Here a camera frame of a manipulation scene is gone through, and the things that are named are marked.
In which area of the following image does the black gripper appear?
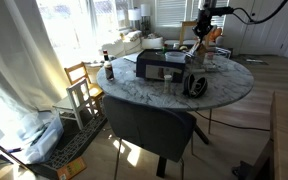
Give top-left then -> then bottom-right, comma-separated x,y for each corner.
192,9 -> 214,44

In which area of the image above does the orange bread object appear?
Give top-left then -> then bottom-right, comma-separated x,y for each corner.
196,43 -> 208,57

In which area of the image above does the clear plastic fridge box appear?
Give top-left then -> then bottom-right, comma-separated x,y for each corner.
184,49 -> 208,73

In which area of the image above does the orange cardboard box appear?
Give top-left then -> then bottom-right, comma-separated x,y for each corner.
56,156 -> 88,180

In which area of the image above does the orange cushion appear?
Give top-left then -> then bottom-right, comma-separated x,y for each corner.
209,26 -> 224,43

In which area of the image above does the translucent white plastic bowl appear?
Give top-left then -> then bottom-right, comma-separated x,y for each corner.
164,50 -> 187,64

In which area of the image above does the small white shaker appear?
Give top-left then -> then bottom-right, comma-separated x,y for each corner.
162,74 -> 174,95

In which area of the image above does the white table lamp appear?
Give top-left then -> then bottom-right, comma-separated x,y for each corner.
140,3 -> 152,27
127,7 -> 142,31

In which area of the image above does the white sofa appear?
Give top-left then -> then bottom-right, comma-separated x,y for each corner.
99,29 -> 165,58

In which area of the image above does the dark sauce bottle red cap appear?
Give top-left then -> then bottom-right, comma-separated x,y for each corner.
102,49 -> 115,82

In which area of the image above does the dark grey dining chair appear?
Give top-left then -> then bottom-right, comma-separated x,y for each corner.
102,94 -> 198,180

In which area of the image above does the wooden chair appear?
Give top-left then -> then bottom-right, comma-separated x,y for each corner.
63,61 -> 105,112

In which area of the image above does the wooden bench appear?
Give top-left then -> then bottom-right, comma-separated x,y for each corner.
247,91 -> 288,180

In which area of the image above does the black table leg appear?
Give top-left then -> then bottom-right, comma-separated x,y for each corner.
155,123 -> 211,179

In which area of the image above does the small white kids chair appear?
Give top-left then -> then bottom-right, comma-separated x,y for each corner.
52,77 -> 97,131

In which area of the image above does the dark patterned floor mat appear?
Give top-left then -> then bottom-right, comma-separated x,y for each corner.
27,113 -> 109,180

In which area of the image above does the white curtain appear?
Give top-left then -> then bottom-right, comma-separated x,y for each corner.
0,0 -> 72,143

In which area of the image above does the clear plastic storage bin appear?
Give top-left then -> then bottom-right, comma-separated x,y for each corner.
14,110 -> 65,165

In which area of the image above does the light wooden frame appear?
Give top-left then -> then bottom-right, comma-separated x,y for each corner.
179,20 -> 199,47

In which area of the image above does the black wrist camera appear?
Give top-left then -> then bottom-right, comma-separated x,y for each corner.
211,6 -> 235,17

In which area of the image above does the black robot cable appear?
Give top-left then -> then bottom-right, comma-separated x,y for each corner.
231,0 -> 288,26

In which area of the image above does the black floor cable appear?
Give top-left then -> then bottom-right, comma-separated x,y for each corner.
194,110 -> 272,133

